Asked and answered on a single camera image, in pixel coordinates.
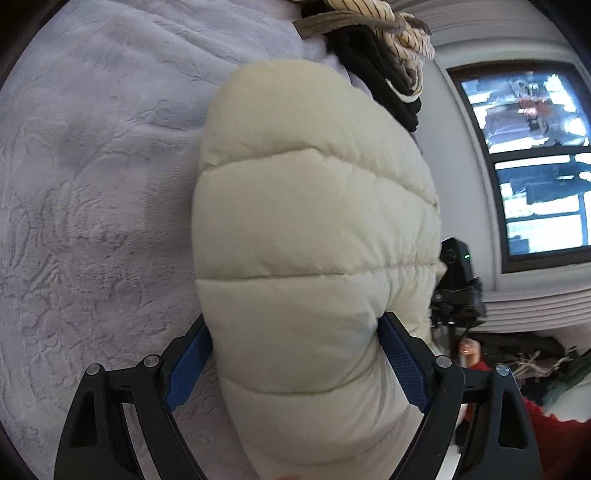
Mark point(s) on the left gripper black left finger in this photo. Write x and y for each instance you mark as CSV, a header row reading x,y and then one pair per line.
x,y
114,411

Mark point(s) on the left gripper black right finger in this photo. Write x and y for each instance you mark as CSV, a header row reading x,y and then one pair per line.
x,y
499,440

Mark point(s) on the cream puffer down jacket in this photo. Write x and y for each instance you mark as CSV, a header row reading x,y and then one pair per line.
x,y
313,216

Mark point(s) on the red sleeve clothing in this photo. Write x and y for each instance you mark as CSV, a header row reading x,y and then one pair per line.
x,y
564,446

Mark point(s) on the person's right hand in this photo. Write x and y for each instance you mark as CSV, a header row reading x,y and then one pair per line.
x,y
469,353

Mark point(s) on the dark framed window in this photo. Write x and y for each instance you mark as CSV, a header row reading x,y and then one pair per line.
x,y
532,123

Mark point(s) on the beige striped knit garment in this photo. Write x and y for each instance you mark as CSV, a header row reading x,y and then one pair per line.
x,y
408,37

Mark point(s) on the black folded garment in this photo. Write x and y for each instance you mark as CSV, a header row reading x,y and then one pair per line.
x,y
363,54

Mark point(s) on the lavender plush bed blanket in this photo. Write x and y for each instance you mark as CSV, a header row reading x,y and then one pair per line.
x,y
101,120

